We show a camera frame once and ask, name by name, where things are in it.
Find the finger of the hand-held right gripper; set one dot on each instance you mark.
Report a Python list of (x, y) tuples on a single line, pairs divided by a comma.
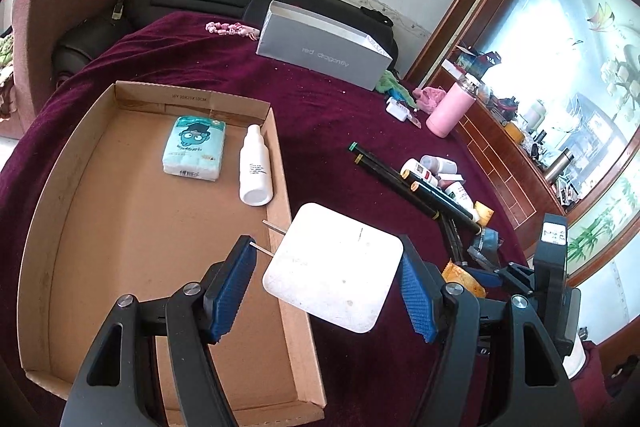
[(482, 278)]

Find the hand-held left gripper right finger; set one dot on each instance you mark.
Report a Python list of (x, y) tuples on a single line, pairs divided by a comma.
[(417, 302)]

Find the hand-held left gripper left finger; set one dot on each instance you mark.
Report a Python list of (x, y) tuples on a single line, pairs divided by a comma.
[(232, 292)]

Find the yellow snack packet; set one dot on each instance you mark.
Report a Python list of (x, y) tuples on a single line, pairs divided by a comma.
[(457, 274)]

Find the yellow cream jar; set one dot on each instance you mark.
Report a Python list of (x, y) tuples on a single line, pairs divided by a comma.
[(482, 211)]

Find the black marker cream cap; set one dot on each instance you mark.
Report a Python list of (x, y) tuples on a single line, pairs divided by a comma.
[(445, 206)]

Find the white green-label bottle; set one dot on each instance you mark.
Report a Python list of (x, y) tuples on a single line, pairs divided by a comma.
[(457, 194)]

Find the white charger block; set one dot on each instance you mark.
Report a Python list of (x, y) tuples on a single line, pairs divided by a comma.
[(332, 267)]

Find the black marker pen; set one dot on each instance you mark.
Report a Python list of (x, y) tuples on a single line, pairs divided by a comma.
[(430, 189)]

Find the shallow cardboard box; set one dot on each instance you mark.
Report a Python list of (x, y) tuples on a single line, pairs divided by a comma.
[(125, 232)]

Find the black marker olive cap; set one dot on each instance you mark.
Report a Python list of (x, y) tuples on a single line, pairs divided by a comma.
[(385, 179)]

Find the black marker green cap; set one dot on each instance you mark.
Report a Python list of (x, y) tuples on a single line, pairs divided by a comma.
[(380, 164)]

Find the steel thermos flask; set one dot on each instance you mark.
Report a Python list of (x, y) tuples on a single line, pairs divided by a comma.
[(557, 167)]

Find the small white pill bottle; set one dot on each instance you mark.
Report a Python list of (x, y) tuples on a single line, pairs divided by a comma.
[(440, 164)]

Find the wooden cabinet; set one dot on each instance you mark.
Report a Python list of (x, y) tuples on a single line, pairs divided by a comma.
[(495, 157)]

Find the plain white plastic bottle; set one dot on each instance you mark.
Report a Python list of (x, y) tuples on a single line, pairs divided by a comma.
[(256, 172)]

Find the small white red-label bottle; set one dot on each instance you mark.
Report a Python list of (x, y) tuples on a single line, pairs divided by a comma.
[(412, 168)]

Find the teal tissue pack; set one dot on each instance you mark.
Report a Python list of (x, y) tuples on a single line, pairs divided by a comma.
[(195, 147)]

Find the pink water bottle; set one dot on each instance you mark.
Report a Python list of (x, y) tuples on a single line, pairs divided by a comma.
[(450, 109)]

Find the small white adapter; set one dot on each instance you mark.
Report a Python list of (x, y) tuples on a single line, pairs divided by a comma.
[(396, 110)]

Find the pink cloth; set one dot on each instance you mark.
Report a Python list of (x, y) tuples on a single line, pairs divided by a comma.
[(430, 97)]

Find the painted glass panel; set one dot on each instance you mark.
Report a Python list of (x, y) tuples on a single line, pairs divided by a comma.
[(575, 57)]

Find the green cloth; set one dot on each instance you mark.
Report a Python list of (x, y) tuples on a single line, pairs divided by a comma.
[(392, 82)]

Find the dark printed box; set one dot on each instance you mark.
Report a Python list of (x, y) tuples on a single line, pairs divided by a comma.
[(487, 59)]

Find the grey shoe box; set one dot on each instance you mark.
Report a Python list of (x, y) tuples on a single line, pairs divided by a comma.
[(320, 52)]

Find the floral bedding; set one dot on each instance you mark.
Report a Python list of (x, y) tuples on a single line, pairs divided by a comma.
[(6, 92)]

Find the grey seat belt buckle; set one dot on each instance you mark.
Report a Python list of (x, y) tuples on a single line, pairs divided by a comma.
[(118, 9)]

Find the green crumpled blanket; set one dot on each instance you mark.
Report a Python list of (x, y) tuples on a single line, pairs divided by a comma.
[(5, 49)]

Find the maroon armchair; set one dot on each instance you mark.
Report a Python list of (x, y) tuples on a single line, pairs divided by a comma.
[(55, 7)]

